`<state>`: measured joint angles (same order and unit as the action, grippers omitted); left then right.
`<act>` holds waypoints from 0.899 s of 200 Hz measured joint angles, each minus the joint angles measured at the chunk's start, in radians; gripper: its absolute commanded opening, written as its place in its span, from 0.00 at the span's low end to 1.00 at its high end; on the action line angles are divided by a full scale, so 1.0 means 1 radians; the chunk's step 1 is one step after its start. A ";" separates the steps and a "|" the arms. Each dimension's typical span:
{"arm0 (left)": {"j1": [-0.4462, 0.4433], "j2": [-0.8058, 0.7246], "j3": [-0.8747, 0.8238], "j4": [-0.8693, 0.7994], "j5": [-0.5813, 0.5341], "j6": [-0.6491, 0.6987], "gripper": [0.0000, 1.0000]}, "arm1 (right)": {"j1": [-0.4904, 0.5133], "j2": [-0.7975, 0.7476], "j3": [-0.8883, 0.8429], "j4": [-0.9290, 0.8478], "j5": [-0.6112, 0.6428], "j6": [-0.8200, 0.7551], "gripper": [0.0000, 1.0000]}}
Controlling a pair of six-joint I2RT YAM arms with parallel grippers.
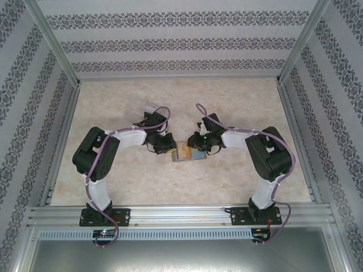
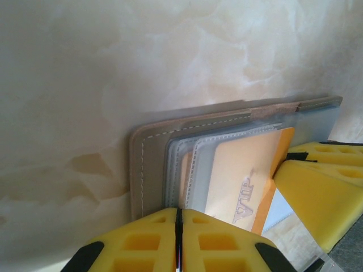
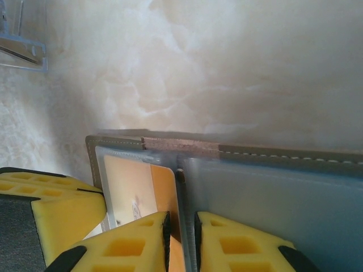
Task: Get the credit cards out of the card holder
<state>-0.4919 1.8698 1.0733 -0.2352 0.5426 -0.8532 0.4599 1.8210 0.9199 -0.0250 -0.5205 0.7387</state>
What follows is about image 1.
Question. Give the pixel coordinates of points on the small yellow block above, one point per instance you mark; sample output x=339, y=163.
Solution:
x=183, y=151

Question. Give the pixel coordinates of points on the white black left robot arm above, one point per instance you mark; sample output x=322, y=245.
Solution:
x=130, y=139

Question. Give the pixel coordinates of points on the aluminium mounting rail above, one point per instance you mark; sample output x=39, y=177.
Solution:
x=178, y=216

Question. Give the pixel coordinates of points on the grey metal sheet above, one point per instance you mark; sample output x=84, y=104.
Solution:
x=181, y=258

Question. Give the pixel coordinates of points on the grey leather card holder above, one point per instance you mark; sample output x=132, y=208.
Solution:
x=174, y=156

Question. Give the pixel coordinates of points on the aluminium side rail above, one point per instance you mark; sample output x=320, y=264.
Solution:
x=61, y=141
x=300, y=141

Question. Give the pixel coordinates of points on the light blue card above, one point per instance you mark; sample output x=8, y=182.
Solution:
x=198, y=155

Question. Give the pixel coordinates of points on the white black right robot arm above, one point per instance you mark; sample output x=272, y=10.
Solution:
x=235, y=140

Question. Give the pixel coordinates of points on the aluminium frame post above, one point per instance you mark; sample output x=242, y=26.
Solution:
x=303, y=39
x=54, y=39

